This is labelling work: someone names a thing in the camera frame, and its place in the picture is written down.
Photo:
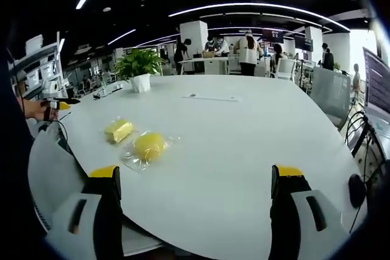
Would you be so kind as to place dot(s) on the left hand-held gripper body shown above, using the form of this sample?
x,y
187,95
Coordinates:
x,y
50,89

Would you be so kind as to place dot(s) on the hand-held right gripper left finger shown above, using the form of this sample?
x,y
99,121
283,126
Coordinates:
x,y
91,226

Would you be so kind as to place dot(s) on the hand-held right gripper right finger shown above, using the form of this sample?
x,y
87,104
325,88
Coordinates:
x,y
292,226

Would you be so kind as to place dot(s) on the rectangular yellow silicone block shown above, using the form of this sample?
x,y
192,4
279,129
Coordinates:
x,y
119,130

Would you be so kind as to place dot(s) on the round yellow silicone block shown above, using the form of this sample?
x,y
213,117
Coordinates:
x,y
150,146

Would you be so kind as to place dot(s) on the person's left hand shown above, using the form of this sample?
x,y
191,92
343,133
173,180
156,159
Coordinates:
x,y
36,111

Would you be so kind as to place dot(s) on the small black device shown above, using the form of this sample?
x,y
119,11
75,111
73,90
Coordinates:
x,y
97,96

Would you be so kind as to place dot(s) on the white storage shelf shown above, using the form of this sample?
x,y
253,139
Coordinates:
x,y
39,65

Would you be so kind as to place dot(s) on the green potted plant white pot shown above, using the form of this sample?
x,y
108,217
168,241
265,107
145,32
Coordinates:
x,y
138,68

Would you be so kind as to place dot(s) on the grey mesh office chair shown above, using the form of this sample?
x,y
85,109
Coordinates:
x,y
330,95

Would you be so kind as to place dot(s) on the white office desk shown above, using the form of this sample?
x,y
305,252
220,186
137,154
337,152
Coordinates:
x,y
204,63

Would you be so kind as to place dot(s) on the cardboard box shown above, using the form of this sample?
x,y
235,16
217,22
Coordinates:
x,y
208,54

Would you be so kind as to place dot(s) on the white mesh office chair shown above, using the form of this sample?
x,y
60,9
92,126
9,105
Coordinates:
x,y
285,69

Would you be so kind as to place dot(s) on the laptop with lit screen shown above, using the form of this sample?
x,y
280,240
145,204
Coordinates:
x,y
377,83

